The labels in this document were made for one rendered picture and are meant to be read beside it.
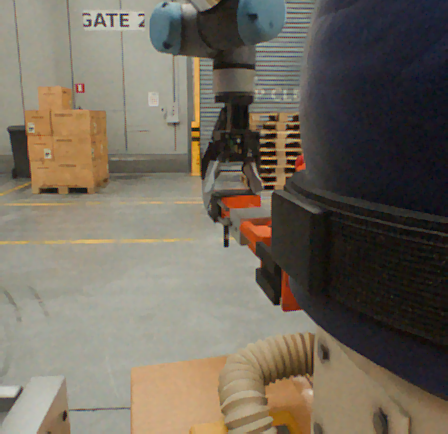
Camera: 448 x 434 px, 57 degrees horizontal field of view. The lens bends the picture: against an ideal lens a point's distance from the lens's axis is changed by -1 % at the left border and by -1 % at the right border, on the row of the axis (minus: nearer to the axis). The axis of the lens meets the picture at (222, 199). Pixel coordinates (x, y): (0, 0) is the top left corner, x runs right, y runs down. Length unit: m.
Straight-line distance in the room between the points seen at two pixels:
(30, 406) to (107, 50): 9.49
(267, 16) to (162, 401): 0.47
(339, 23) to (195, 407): 0.40
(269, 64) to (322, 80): 9.42
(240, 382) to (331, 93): 0.27
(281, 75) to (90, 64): 4.17
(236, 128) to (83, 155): 6.38
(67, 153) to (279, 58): 5.03
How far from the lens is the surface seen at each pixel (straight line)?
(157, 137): 9.55
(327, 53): 0.17
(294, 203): 0.17
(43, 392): 0.44
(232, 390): 0.38
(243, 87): 0.73
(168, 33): 0.66
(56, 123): 7.15
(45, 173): 7.28
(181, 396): 0.49
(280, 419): 0.44
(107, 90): 9.71
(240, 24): 0.57
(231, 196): 0.75
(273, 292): 0.44
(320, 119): 0.18
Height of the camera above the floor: 1.24
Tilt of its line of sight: 11 degrees down
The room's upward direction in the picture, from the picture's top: straight up
